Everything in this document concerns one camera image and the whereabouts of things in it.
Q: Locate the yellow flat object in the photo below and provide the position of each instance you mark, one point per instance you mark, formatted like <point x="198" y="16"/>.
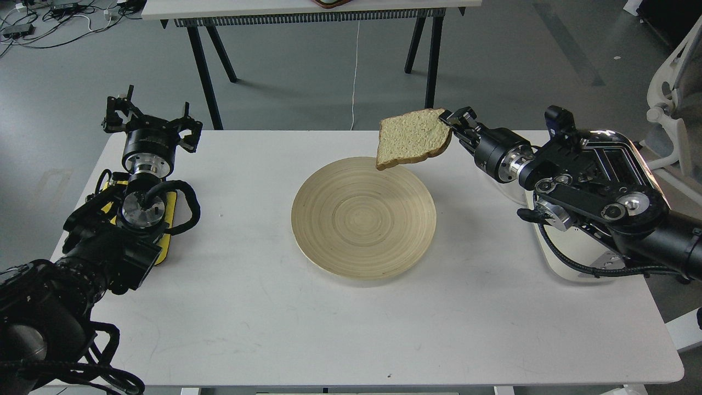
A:
<point x="166" y="208"/>

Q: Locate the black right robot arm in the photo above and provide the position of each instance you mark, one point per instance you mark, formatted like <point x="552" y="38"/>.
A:
<point x="675" y="243"/>

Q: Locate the white background table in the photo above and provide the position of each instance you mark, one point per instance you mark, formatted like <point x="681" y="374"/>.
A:
<point x="209" y="15"/>

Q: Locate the slice of brown bread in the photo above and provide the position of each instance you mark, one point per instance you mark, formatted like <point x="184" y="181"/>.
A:
<point x="411" y="138"/>

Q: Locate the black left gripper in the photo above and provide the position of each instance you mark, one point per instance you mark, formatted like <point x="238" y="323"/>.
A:
<point x="150" y="149"/>

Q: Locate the white office chair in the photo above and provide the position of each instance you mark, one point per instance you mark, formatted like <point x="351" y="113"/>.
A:
<point x="673" y="97"/>

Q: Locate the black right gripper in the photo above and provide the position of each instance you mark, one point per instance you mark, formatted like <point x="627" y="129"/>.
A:
<point x="498" y="152"/>

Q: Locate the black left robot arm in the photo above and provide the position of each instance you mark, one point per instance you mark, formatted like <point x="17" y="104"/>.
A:
<point x="113" y="242"/>

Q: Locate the round wooden plate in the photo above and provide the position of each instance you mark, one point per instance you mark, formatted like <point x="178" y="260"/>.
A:
<point x="357" y="222"/>

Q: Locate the chrome two-slot toaster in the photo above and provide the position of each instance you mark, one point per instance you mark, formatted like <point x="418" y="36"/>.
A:
<point x="598" y="258"/>

